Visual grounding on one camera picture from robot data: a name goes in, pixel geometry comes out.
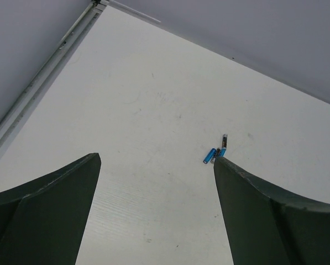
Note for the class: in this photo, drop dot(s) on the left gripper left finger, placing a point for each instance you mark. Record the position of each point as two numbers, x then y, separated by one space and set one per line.
43 221

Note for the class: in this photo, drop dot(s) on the black battery upper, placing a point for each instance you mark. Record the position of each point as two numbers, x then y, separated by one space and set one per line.
224 141

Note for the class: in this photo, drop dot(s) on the black battery under blue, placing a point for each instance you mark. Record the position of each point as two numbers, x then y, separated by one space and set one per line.
217 152

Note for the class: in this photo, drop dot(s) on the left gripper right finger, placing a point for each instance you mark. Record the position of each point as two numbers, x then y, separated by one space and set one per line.
267 224

